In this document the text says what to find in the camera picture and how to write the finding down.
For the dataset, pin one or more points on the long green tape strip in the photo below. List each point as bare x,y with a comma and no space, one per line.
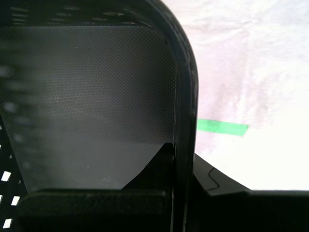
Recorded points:
222,127

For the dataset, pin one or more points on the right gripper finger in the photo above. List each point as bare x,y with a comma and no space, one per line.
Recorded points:
241,210
96,210

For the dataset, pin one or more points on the black perforated plastic basket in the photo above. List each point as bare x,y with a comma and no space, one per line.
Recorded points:
96,84

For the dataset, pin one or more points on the white table cover sheet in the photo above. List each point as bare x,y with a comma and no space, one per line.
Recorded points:
241,60

